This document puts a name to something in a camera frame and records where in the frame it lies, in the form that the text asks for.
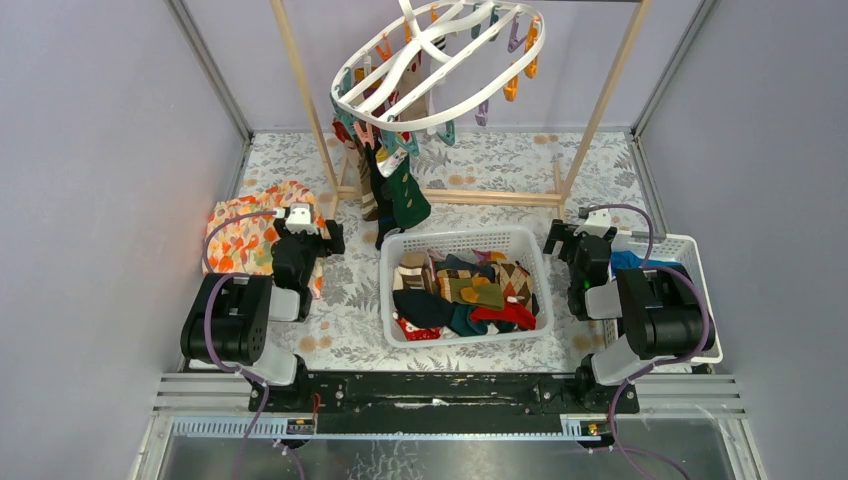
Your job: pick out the white oval sock hanger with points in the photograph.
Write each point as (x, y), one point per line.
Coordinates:
(420, 50)

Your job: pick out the blue cloth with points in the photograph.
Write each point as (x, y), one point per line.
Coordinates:
(620, 260)

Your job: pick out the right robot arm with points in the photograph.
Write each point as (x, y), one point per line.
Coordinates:
(659, 315)

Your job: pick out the floral orange cloth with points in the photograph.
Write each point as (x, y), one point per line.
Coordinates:
(245, 246)

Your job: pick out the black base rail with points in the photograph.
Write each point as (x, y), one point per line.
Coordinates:
(530, 393)

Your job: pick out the dark green sock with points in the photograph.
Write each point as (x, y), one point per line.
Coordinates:
(410, 206)

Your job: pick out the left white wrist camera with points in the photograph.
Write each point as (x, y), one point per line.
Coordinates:
(299, 216)

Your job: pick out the brown striped sock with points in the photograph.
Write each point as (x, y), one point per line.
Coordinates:
(413, 272)

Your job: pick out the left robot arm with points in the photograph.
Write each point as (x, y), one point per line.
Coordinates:
(226, 327)

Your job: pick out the orange clothespin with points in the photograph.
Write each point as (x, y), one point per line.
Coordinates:
(510, 88)
(532, 36)

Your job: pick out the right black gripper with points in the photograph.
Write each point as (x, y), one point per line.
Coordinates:
(561, 232)

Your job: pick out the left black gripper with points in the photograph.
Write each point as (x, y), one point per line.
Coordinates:
(332, 235)

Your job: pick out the olive green sock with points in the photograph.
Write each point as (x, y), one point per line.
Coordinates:
(488, 296)

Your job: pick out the white sock laundry basket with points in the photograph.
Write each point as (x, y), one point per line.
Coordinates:
(508, 256)

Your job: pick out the purple clothespin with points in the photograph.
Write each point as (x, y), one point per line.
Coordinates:
(481, 115)

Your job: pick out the red sock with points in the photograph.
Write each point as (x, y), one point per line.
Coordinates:
(512, 316)

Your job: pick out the wooden drying rack frame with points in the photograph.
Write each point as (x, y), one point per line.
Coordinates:
(563, 183)

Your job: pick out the white side basket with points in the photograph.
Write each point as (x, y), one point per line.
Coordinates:
(684, 250)

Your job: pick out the black sock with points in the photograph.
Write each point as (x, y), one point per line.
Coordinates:
(423, 309)

